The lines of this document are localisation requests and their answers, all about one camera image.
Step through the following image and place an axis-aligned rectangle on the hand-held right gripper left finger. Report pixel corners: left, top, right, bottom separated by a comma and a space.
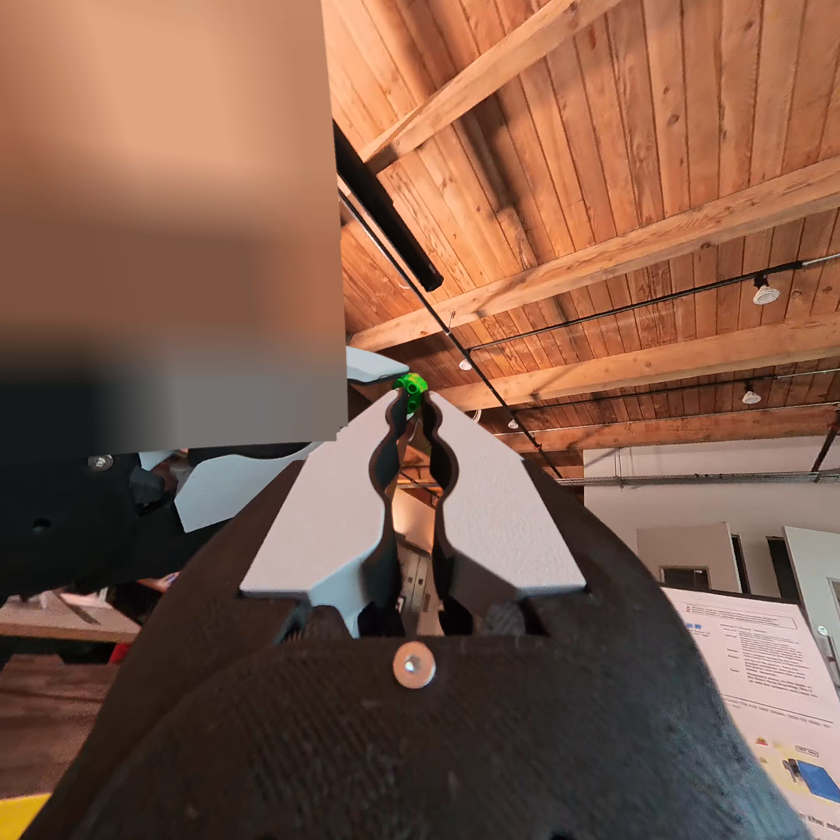
239, 392, 404, 639

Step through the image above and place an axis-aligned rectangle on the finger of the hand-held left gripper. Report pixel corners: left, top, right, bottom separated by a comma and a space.
346, 346, 409, 387
174, 443, 321, 534

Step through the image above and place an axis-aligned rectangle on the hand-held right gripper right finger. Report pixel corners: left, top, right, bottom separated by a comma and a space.
420, 392, 587, 637

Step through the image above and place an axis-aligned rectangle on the green leafy toy brick piece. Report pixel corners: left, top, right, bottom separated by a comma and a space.
394, 373, 429, 414

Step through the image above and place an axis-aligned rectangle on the brown desk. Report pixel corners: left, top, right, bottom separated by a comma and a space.
0, 653, 122, 799

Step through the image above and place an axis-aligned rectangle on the thick black ceiling bar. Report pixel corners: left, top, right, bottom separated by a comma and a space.
332, 120, 445, 294

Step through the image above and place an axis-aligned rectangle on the white partition panel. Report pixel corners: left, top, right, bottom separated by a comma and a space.
784, 526, 840, 627
636, 522, 744, 593

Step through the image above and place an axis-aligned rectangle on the black lighting track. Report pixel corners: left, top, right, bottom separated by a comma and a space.
467, 260, 807, 353

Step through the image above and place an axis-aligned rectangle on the yellow plastic bin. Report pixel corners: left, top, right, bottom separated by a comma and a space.
0, 792, 53, 823

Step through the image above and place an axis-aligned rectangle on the printed instruction sheet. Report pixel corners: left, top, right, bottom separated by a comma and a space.
661, 586, 840, 840

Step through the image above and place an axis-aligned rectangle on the metal cable tray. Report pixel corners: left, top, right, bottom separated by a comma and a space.
556, 470, 840, 488

